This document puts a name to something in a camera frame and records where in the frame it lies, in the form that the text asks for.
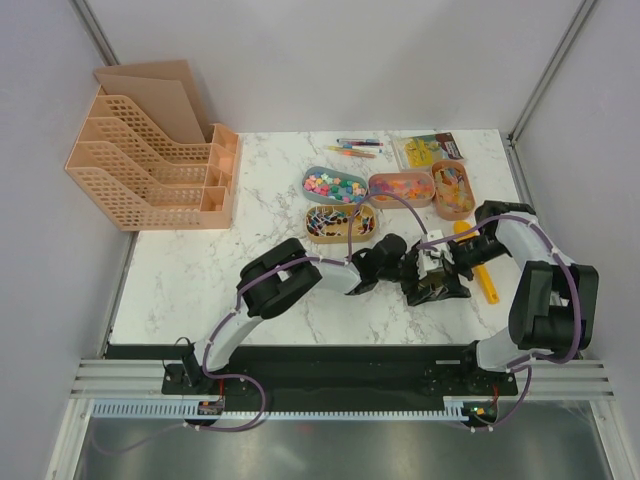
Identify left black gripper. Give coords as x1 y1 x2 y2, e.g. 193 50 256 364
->
375 246 430 310

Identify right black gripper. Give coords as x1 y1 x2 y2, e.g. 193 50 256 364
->
437 236 509 303

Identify round gold jar lid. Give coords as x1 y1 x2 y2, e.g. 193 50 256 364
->
420 269 448 295

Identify yellow plastic scoop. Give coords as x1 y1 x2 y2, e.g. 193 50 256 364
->
453 220 500 305

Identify pink tray of gummy candies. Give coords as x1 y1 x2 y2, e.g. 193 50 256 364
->
368 171 435 210

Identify tan tray of lollipops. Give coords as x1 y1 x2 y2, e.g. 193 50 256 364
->
304 204 378 244

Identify grey tray of colourful candies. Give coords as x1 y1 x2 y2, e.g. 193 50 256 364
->
301 166 369 205

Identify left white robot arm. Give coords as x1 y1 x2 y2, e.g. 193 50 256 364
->
180 234 448 393

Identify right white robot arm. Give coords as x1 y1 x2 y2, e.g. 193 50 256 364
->
443 201 599 396

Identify coloured pens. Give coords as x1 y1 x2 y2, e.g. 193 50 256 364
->
326 138 384 158

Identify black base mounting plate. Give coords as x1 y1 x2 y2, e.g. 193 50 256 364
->
161 345 518 415

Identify peach mesh file organizer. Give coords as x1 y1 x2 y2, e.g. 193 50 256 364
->
65 60 242 232

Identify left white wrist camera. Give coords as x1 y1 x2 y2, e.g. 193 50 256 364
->
417 249 446 277

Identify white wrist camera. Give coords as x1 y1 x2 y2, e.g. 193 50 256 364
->
421 229 449 256
417 249 446 277

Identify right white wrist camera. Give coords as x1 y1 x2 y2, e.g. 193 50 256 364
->
421 229 449 256

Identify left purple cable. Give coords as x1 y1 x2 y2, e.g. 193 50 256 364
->
89 192 431 454

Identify purple cable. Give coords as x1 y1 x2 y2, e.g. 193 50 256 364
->
422 214 586 434
89 192 431 454

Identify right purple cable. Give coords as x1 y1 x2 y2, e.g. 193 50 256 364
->
422 214 586 434

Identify aluminium frame rail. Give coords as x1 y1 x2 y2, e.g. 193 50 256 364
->
71 360 614 401

